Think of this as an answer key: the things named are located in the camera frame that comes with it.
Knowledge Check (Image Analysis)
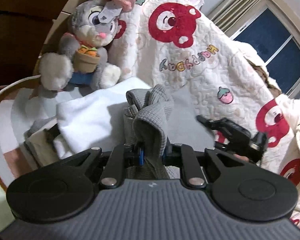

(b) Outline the grey waffle knit shirt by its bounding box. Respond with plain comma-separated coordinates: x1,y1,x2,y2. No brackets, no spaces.
123,85,180,180

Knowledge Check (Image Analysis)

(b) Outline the person's right hand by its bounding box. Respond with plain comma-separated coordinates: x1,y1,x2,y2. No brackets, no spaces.
233,154,250,162

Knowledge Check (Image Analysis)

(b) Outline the cream folded garment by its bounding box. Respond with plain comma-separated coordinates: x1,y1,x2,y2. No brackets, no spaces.
24,117,67,167

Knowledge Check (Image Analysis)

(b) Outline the window with dark glass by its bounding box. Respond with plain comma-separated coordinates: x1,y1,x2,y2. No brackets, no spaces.
227,3,300,99

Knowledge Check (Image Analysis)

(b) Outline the checkered bed sheet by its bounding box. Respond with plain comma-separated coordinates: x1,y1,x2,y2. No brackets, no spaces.
0,84,93,190

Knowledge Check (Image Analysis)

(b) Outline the grey bunny plush toy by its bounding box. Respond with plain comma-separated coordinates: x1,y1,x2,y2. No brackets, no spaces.
39,0,135,91

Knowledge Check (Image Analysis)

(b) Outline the red bear quilted blanket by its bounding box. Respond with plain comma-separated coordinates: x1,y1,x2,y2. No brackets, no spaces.
108,0,300,233

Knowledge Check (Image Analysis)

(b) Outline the beige curtain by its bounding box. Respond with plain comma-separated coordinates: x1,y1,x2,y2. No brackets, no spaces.
207,0,261,32

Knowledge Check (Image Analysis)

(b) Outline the brown wooden drawer cabinet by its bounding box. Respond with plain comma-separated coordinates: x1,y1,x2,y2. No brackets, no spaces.
0,0,68,86

